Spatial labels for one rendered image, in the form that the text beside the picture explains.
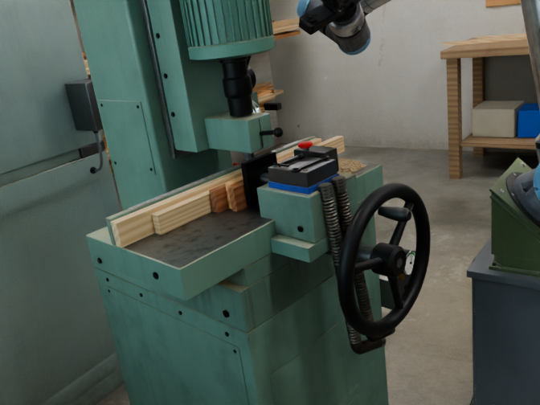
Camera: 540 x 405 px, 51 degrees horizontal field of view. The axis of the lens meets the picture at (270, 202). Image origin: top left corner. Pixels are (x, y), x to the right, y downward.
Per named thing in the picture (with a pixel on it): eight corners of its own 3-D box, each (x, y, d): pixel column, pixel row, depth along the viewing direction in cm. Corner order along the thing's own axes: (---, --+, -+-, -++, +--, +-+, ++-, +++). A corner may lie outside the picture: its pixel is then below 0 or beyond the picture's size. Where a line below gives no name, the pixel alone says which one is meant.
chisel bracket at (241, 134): (252, 161, 116) (247, 120, 113) (209, 155, 126) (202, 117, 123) (276, 151, 121) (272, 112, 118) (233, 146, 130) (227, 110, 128)
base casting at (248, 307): (245, 335, 105) (238, 292, 102) (92, 267, 144) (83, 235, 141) (378, 244, 134) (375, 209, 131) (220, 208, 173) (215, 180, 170)
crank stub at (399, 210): (415, 218, 95) (407, 226, 94) (385, 212, 99) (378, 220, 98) (411, 206, 94) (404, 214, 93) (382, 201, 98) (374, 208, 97)
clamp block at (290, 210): (313, 244, 101) (308, 198, 98) (260, 231, 110) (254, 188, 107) (361, 216, 110) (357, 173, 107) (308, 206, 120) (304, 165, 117)
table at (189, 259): (222, 318, 87) (215, 284, 85) (117, 273, 108) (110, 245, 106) (420, 193, 126) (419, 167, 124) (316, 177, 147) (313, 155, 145)
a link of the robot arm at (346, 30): (322, 24, 144) (349, 45, 141) (317, 14, 140) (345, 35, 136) (345, -3, 143) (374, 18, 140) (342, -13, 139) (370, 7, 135)
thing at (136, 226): (121, 248, 103) (115, 223, 102) (116, 246, 105) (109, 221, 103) (323, 157, 142) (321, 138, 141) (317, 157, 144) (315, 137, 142)
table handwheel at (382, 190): (447, 273, 118) (374, 373, 102) (367, 254, 131) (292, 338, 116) (424, 154, 104) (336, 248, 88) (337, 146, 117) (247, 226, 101)
